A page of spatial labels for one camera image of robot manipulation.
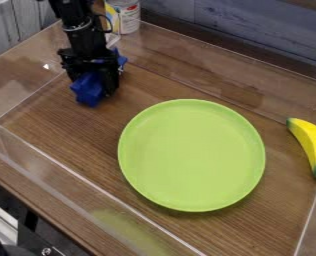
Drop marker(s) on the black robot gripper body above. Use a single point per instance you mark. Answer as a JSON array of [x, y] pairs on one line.
[[87, 44]]

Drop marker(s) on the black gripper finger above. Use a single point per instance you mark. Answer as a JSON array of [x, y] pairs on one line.
[[108, 78], [71, 65]]

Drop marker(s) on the blue star-shaped block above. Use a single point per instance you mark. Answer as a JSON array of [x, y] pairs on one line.
[[87, 85]]

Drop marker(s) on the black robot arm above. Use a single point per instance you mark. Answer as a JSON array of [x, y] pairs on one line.
[[76, 15]]

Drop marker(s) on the green round plate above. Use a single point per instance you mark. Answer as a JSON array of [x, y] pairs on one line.
[[191, 155]]

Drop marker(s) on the white labelled can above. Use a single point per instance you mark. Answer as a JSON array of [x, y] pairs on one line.
[[123, 13]]

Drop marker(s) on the yellow toy banana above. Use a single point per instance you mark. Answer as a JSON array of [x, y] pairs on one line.
[[303, 132]]

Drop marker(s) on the clear acrylic enclosure wall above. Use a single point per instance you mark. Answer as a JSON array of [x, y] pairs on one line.
[[57, 148]]

